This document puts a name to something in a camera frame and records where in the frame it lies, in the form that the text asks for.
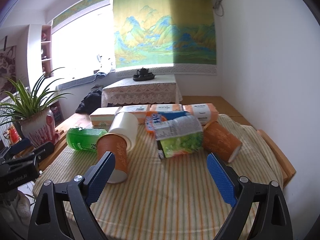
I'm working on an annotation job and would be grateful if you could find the white plastic cup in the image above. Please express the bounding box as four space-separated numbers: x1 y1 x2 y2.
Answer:
108 112 138 152

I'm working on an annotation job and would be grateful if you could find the orange paper cup left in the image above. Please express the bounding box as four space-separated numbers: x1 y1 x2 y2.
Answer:
97 133 128 184

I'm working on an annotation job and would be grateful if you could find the orange paper cup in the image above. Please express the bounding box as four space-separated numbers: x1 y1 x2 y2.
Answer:
203 121 242 163
97 133 128 184

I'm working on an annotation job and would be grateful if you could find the orange paper cup right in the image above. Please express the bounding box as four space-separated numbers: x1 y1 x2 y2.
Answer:
203 121 242 163

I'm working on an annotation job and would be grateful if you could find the red white plant pot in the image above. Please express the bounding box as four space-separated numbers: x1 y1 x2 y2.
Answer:
19 107 60 148

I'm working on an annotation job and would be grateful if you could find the wooden slatted tray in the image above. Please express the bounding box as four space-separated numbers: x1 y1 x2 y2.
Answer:
39 129 67 171

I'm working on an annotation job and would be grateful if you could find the green spider plant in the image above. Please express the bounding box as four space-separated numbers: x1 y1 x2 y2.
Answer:
1 73 68 126

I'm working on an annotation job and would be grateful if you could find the green plastic bottle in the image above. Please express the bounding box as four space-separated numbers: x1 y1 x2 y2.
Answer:
66 127 107 152

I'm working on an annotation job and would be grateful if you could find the tissue pack far left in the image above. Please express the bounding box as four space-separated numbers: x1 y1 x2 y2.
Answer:
89 107 121 126

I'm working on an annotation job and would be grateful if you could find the tissue pack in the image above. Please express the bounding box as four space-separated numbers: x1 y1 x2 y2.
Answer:
149 103 183 112
89 107 121 126
119 105 151 124
183 103 219 125

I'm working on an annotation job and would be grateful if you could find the black bag on floor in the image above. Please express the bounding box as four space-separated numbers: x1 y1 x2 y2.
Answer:
75 89 101 115

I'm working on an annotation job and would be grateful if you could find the green snack bag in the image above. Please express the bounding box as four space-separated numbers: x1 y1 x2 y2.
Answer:
154 115 203 159

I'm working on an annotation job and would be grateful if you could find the tissue pack far right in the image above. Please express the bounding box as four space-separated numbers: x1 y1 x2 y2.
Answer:
183 103 219 125

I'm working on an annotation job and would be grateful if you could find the blue cloth on sill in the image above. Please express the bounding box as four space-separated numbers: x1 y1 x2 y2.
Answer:
94 72 108 79

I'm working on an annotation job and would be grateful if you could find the white pink shelf unit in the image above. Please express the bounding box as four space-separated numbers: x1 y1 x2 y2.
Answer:
27 24 62 98

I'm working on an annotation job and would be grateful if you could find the orange blue snack bag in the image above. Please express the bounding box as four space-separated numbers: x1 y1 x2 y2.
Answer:
145 111 190 133

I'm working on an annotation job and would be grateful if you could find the lace covered low table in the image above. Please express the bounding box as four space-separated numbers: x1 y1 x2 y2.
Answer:
101 74 182 107

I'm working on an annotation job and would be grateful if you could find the landscape painting curtain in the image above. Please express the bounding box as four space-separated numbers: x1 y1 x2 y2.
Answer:
113 0 216 68

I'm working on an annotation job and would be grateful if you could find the dark floral wall picture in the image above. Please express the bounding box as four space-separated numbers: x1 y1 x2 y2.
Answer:
0 46 16 100

